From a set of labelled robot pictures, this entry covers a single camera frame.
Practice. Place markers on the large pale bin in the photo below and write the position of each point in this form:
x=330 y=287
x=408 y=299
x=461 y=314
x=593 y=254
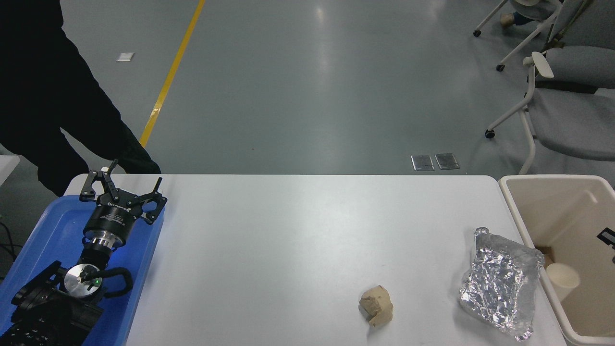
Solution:
x=552 y=206

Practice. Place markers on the person's foot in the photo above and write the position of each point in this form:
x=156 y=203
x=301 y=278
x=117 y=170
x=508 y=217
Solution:
x=508 y=20

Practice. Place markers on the silver floor plate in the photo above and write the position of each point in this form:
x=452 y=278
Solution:
x=447 y=161
x=423 y=162

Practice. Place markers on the grey chair with white frame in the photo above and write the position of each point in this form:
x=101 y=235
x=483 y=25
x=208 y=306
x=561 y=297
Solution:
x=581 y=62
x=571 y=125

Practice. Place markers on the white chair legs with casters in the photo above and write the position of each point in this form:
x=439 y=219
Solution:
x=526 y=41

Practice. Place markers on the white side table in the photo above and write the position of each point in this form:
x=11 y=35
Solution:
x=7 y=169

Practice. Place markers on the white paper cup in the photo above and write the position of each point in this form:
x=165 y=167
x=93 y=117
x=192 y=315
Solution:
x=563 y=279

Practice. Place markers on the small white floor plate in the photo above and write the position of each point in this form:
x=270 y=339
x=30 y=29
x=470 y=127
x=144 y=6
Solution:
x=124 y=56

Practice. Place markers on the crumpled tan paper ball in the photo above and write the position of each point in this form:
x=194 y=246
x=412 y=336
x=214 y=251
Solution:
x=377 y=307

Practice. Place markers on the person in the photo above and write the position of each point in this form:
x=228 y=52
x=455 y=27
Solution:
x=43 y=96

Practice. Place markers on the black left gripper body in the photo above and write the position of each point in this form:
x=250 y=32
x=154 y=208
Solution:
x=111 y=218

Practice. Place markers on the blue plastic tray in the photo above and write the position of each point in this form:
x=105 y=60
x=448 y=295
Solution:
x=53 y=226

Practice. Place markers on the crumpled silver foil tray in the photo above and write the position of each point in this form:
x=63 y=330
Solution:
x=499 y=283

